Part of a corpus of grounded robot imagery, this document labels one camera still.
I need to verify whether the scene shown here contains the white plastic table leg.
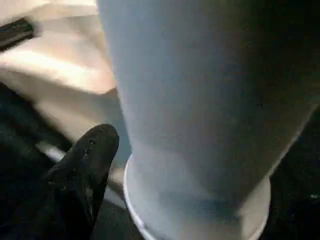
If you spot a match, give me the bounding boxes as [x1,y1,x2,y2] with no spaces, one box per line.
[97,0,320,240]

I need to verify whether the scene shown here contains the white plastic table top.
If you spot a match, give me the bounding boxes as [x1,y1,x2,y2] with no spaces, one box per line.
[0,0,131,208]

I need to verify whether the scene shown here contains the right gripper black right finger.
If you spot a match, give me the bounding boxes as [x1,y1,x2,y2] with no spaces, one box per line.
[262,124,320,240]

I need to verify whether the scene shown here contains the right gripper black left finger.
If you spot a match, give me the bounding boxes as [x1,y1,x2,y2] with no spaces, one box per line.
[0,123,120,240]

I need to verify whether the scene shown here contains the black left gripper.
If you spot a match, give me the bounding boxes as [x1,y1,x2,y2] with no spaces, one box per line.
[0,18,35,50]

